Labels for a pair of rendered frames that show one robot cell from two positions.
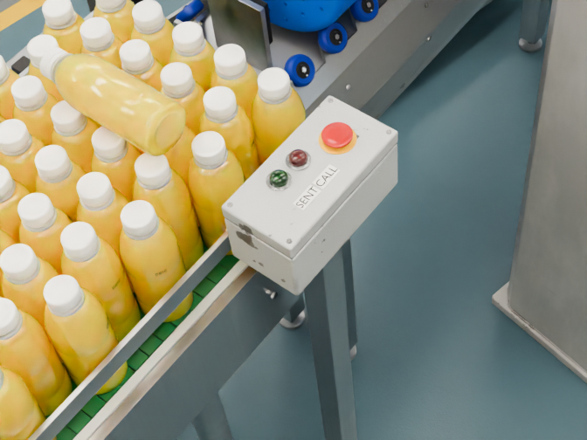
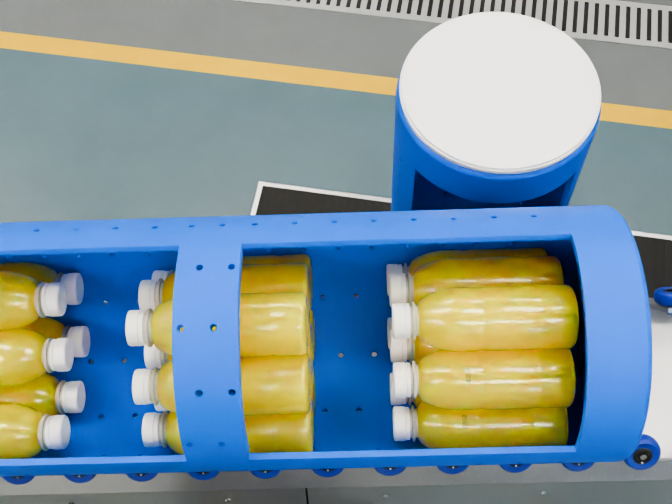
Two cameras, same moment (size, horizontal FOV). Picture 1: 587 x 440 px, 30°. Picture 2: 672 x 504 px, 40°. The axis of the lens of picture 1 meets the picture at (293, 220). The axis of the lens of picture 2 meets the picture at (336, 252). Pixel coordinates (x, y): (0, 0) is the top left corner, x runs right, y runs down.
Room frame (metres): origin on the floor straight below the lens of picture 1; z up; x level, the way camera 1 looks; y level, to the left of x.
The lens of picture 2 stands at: (1.27, -0.70, 2.05)
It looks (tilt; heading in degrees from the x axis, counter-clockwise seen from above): 62 degrees down; 47
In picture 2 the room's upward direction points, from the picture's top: 4 degrees counter-clockwise
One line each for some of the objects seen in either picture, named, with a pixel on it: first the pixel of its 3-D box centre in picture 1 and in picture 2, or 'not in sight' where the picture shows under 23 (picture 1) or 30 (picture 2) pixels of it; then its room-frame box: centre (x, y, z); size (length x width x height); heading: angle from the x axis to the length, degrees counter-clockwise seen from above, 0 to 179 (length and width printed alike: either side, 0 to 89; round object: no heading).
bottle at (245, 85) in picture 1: (238, 109); not in sight; (0.95, 0.05, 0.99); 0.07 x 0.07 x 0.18
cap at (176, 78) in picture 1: (176, 78); not in sight; (0.94, 0.12, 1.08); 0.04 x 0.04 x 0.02
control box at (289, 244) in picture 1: (314, 193); not in sight; (0.75, -0.03, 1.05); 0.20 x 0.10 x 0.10; 135
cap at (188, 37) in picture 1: (188, 37); not in sight; (1.00, 0.10, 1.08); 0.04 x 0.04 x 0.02
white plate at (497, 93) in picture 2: not in sight; (499, 88); (1.98, -0.29, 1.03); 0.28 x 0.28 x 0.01
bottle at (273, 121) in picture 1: (280, 133); not in sight; (0.90, 0.00, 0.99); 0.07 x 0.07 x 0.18
